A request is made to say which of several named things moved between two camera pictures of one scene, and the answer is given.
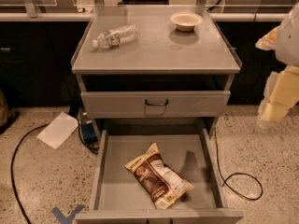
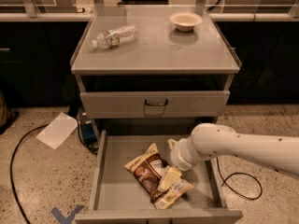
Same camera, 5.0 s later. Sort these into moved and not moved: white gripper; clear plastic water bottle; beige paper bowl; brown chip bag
Moved: white gripper
Not moved: clear plastic water bottle; brown chip bag; beige paper bowl
